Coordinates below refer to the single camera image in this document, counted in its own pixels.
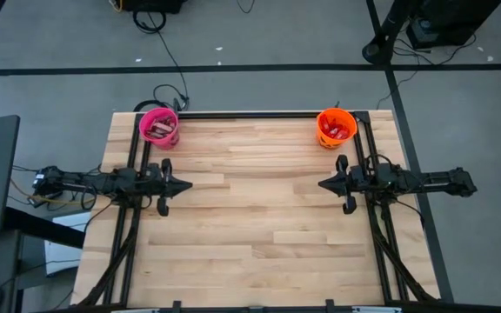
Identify black stand pole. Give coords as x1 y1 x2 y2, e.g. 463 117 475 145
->
361 0 424 66

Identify black desk leg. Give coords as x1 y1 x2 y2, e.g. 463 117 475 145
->
4 206 87 250

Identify black computer box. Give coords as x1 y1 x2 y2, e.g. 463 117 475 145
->
406 0 501 50

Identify black power adapter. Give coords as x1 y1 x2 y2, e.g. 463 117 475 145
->
28 190 64 209

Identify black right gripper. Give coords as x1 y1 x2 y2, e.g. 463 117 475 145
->
317 154 377 216

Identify pink halloween bucket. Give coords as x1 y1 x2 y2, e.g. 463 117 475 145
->
137 106 181 151

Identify black equipment box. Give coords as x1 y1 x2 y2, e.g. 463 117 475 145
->
122 0 190 14

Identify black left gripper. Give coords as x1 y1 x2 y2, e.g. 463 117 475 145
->
138 157 194 217

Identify white board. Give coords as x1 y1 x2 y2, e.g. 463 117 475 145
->
43 211 87 278

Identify yellow cable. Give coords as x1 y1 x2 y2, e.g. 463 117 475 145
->
9 176 96 206

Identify orange halloween bucket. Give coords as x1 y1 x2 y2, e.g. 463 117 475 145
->
315 106 359 151

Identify black coiled cable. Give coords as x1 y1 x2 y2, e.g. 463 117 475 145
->
131 7 191 113

